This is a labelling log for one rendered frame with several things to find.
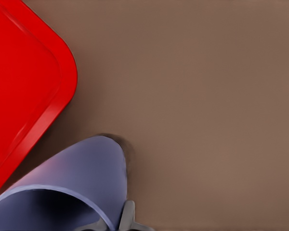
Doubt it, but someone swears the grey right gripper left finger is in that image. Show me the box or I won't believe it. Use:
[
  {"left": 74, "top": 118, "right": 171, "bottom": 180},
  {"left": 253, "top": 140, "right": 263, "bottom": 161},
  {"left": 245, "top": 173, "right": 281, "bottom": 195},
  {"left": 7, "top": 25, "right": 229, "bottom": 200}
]
[{"left": 75, "top": 218, "right": 110, "bottom": 231}]

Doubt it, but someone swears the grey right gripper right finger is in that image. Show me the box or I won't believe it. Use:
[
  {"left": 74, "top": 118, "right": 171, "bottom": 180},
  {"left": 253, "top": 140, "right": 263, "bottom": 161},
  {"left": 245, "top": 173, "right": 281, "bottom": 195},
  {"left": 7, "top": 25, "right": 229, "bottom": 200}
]
[{"left": 118, "top": 200, "right": 155, "bottom": 231}]

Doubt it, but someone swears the blue-grey cup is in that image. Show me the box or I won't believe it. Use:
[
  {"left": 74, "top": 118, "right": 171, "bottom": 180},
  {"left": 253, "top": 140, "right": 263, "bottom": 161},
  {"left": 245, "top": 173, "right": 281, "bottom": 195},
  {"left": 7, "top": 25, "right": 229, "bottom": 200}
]
[{"left": 0, "top": 135, "right": 128, "bottom": 231}]

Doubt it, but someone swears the red tray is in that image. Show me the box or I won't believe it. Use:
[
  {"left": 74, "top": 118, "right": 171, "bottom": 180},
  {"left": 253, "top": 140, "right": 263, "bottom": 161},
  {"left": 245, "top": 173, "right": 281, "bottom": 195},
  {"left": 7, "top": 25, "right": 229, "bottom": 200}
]
[{"left": 0, "top": 0, "right": 78, "bottom": 201}]

